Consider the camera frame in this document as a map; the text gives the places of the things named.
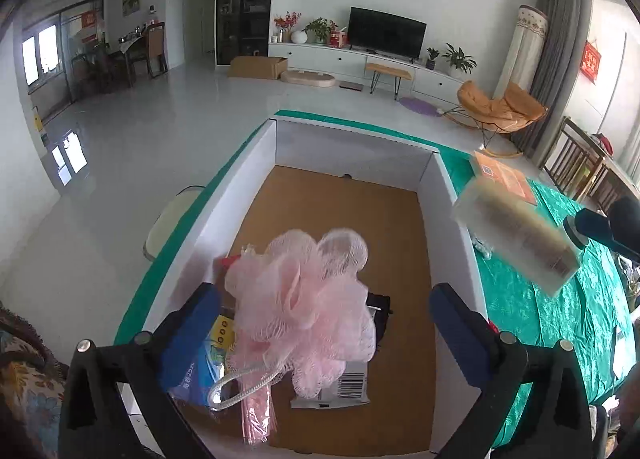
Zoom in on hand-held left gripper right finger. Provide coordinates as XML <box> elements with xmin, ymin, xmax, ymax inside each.
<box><xmin>427</xmin><ymin>283</ymin><xmax>596</xmax><ymax>459</ymax></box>

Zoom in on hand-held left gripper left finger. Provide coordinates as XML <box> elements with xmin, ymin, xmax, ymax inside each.
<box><xmin>57</xmin><ymin>281</ymin><xmax>223</xmax><ymax>459</ymax></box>

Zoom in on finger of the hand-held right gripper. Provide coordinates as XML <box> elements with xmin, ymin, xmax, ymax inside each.
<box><xmin>563</xmin><ymin>210</ymin><xmax>640</xmax><ymax>263</ymax></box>
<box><xmin>606</xmin><ymin>196</ymin><xmax>640</xmax><ymax>253</ymax></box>

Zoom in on yellow blue plastic packet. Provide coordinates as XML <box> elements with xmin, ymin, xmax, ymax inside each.
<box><xmin>170</xmin><ymin>314</ymin><xmax>241</xmax><ymax>407</ymax></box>

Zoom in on clear plastic jar black lid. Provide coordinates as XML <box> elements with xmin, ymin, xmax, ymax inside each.
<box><xmin>451</xmin><ymin>175</ymin><xmax>582</xmax><ymax>298</ymax></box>

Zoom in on black lace cloth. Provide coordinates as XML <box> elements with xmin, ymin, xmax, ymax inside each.
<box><xmin>366</xmin><ymin>291</ymin><xmax>394</xmax><ymax>355</ymax></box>

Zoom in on pink striped plastic packet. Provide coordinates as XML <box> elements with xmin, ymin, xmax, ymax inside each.
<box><xmin>220</xmin><ymin>245</ymin><xmax>277</xmax><ymax>447</ymax></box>

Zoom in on pink mesh bath pouf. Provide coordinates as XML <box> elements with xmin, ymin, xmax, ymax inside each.
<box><xmin>207</xmin><ymin>228</ymin><xmax>377</xmax><ymax>410</ymax></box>

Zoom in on white barcode packet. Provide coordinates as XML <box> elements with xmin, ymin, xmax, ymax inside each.
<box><xmin>290</xmin><ymin>359</ymin><xmax>372</xmax><ymax>410</ymax></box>

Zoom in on white cardboard box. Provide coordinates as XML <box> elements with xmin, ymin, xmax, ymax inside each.
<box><xmin>120</xmin><ymin>116</ymin><xmax>493</xmax><ymax>459</ymax></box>

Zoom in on wooden chair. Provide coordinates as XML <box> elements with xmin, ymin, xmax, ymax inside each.
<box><xmin>542</xmin><ymin>116</ymin><xmax>608</xmax><ymax>202</ymax></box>

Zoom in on green tablecloth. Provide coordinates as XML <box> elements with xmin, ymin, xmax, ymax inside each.
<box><xmin>114</xmin><ymin>110</ymin><xmax>636</xmax><ymax>445</ymax></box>

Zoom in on orange book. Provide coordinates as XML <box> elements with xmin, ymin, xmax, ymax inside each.
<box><xmin>470</xmin><ymin>150</ymin><xmax>538</xmax><ymax>207</ymax></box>

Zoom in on pale green stool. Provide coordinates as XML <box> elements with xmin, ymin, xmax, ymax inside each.
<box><xmin>143</xmin><ymin>185</ymin><xmax>206</xmax><ymax>262</ymax></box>

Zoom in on orange lounge chair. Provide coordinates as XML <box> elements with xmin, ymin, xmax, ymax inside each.
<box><xmin>442</xmin><ymin>80</ymin><xmax>548</xmax><ymax>158</ymax></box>

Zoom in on patterned blanket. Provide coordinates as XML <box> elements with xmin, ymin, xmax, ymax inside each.
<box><xmin>0</xmin><ymin>301</ymin><xmax>71</xmax><ymax>459</ymax></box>

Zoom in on grey curtain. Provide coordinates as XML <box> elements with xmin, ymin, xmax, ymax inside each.
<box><xmin>510</xmin><ymin>0</ymin><xmax>583</xmax><ymax>167</ymax></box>

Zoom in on air conditioner with floral cover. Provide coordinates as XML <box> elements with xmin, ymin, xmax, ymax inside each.
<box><xmin>495</xmin><ymin>5</ymin><xmax>548</xmax><ymax>100</ymax></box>

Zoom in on purple round mat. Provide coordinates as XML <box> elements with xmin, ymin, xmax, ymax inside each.
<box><xmin>400</xmin><ymin>97</ymin><xmax>443</xmax><ymax>116</ymax></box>

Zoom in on large leafy potted plant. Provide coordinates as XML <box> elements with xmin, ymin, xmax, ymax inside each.
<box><xmin>442</xmin><ymin>43</ymin><xmax>477</xmax><ymax>77</ymax></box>

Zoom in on wooden bench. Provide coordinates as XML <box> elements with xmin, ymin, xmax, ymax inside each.
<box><xmin>364</xmin><ymin>61</ymin><xmax>416</xmax><ymax>100</ymax></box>

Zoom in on brown cardboard box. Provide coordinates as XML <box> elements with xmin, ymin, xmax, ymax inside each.
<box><xmin>228</xmin><ymin>55</ymin><xmax>289</xmax><ymax>80</ymax></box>

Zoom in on round beige cushion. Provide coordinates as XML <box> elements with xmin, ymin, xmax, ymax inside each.
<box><xmin>280</xmin><ymin>70</ymin><xmax>337</xmax><ymax>88</ymax></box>

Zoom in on black television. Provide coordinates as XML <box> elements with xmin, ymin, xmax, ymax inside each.
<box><xmin>347</xmin><ymin>6</ymin><xmax>428</xmax><ymax>61</ymax></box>

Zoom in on dark dining chair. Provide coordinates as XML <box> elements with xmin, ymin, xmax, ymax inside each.
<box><xmin>145</xmin><ymin>22</ymin><xmax>168</xmax><ymax>78</ymax></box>

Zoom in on dark dining table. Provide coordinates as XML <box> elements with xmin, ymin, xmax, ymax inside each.
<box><xmin>107</xmin><ymin>34</ymin><xmax>151</xmax><ymax>84</ymax></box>

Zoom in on white television cabinet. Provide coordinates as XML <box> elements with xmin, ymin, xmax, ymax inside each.
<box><xmin>268</xmin><ymin>41</ymin><xmax>473</xmax><ymax>104</ymax></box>

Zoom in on red flowers in vase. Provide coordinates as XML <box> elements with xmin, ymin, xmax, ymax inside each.
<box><xmin>273</xmin><ymin>11</ymin><xmax>307</xmax><ymax>44</ymax></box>

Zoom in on bushy green potted plant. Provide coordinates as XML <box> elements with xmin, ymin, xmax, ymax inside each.
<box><xmin>302</xmin><ymin>17</ymin><xmax>338</xmax><ymax>46</ymax></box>

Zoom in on red wall ornament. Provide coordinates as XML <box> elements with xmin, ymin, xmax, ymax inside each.
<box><xmin>580</xmin><ymin>40</ymin><xmax>602</xmax><ymax>86</ymax></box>

